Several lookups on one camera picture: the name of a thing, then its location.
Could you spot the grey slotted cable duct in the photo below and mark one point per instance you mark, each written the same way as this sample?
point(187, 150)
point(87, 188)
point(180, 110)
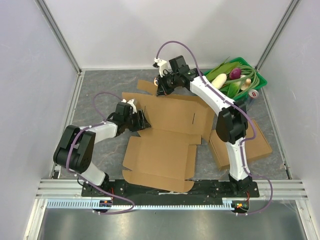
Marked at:
point(96, 204)

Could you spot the green long beans bundle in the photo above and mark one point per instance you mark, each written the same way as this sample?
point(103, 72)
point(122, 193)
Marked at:
point(246, 72)

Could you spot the aluminium frame post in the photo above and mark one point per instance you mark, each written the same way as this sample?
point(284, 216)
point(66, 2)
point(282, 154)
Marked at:
point(293, 4)
point(58, 34)

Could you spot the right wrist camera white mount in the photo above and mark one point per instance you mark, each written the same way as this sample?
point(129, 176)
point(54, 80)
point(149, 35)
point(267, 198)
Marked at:
point(161, 65)

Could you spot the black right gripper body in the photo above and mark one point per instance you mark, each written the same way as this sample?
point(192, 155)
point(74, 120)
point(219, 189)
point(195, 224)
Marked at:
point(163, 85)

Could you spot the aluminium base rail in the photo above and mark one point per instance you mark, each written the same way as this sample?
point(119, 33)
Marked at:
point(70, 189)

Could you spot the brown cardboard box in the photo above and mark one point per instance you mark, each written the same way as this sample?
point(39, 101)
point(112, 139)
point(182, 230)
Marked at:
point(255, 149)

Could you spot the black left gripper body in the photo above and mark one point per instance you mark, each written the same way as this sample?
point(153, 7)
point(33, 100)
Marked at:
point(133, 122)

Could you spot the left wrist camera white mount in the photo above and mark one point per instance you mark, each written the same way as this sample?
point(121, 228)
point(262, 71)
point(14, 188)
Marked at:
point(133, 103)

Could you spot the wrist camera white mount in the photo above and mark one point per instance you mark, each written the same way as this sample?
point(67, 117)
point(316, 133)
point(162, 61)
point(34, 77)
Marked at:
point(133, 103)
point(161, 65)

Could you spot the green plastic tray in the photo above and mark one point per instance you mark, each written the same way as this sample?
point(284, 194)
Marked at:
point(234, 92)

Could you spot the green leafy vegetable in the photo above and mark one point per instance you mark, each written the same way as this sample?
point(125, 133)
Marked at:
point(225, 67)

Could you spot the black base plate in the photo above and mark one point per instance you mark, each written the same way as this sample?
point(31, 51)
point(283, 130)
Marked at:
point(204, 191)

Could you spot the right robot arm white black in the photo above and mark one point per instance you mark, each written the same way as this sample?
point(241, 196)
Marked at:
point(232, 123)

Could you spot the brown mushroom toy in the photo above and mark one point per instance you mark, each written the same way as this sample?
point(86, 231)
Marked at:
point(246, 84)

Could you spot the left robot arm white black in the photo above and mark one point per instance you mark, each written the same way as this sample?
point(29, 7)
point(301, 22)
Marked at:
point(74, 151)

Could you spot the cardboard sheet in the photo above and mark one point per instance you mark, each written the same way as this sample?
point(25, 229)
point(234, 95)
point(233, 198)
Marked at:
point(164, 155)

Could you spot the aluminium frame post left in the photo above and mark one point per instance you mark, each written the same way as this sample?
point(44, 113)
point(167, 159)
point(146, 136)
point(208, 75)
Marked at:
point(58, 34)

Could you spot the purple onion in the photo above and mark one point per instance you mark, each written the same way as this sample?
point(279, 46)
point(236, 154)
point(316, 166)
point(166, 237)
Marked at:
point(235, 73)

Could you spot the aluminium frame post right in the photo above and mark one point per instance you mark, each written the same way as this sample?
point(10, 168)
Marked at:
point(293, 4)

